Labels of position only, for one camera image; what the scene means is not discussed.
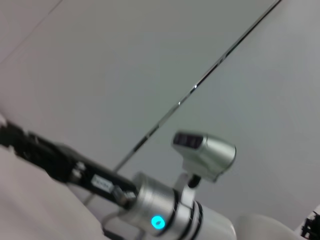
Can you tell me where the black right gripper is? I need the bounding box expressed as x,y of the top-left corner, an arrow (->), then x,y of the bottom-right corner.
0,119 -> 138,210

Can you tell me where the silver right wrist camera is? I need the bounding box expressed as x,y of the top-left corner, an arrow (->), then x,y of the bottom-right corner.
171,129 -> 237,190

